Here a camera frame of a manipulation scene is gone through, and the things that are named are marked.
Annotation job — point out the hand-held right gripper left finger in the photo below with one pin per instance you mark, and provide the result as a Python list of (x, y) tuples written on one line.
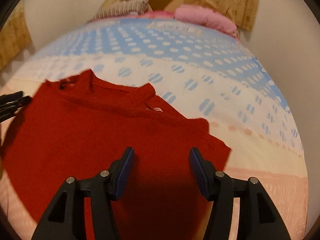
[(122, 175)]

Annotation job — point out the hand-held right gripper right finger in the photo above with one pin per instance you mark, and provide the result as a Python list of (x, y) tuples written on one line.
[(200, 175)]

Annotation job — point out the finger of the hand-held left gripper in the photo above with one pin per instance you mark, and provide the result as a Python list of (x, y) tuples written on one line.
[(11, 97), (17, 106)]

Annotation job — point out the red knitted sweater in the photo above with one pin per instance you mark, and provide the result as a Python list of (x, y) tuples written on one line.
[(87, 130)]

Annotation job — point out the beige patterned side curtain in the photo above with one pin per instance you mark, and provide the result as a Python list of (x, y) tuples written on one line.
[(12, 40)]

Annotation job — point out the polka-dot bedspread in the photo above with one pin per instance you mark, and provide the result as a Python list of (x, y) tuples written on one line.
[(200, 67)]

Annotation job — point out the striped pillow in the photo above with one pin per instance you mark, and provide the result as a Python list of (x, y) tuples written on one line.
[(122, 7)]

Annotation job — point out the pink pillow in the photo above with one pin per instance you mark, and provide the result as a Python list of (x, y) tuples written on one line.
[(205, 18)]

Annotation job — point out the pink bed sheet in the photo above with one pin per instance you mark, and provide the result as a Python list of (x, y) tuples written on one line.
[(160, 14)]

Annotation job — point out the beige patterned long curtain panel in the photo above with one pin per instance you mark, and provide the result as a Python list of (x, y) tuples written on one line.
[(225, 0)]

